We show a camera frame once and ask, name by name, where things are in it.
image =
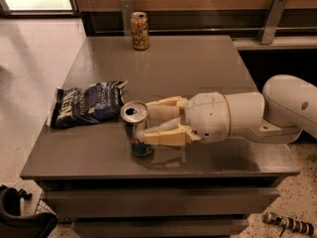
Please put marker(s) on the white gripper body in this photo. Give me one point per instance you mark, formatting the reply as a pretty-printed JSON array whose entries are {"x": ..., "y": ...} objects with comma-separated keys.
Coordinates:
[{"x": 206, "y": 116}]

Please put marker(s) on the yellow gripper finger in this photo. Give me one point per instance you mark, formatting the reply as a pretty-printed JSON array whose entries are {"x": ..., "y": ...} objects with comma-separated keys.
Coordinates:
[
  {"x": 170, "y": 133},
  {"x": 166, "y": 109}
]

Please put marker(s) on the red bull can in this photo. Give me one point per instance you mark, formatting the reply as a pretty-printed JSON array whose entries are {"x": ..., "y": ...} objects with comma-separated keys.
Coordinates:
[{"x": 135, "y": 113}]

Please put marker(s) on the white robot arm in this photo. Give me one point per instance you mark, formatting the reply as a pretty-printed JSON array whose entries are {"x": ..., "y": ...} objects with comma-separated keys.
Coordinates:
[{"x": 285, "y": 108}]

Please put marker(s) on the orange soda can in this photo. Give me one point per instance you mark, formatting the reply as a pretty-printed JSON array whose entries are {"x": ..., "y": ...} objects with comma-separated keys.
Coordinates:
[{"x": 140, "y": 31}]

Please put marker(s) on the blue chip bag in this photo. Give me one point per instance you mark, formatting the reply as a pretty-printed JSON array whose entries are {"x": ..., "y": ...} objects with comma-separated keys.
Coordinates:
[{"x": 86, "y": 105}]

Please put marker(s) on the grey drawer cabinet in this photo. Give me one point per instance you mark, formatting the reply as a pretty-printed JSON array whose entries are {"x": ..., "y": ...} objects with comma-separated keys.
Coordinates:
[{"x": 90, "y": 176}]

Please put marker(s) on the black white striped tool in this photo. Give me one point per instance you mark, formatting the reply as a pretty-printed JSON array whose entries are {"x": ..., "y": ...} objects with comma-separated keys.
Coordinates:
[{"x": 297, "y": 226}]

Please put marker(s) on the black chair base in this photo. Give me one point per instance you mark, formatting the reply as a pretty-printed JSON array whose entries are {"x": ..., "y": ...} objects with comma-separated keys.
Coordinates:
[{"x": 15, "y": 225}]

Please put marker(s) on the left metal bracket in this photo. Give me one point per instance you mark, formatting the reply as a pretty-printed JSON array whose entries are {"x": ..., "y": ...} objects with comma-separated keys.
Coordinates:
[{"x": 127, "y": 8}]

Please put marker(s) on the metal bracket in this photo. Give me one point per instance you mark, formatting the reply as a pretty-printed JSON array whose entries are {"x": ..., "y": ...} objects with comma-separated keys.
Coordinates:
[
  {"x": 271, "y": 22},
  {"x": 127, "y": 8}
]

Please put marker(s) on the right metal bracket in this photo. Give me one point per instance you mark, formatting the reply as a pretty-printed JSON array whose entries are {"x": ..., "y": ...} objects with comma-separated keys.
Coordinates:
[{"x": 271, "y": 22}]

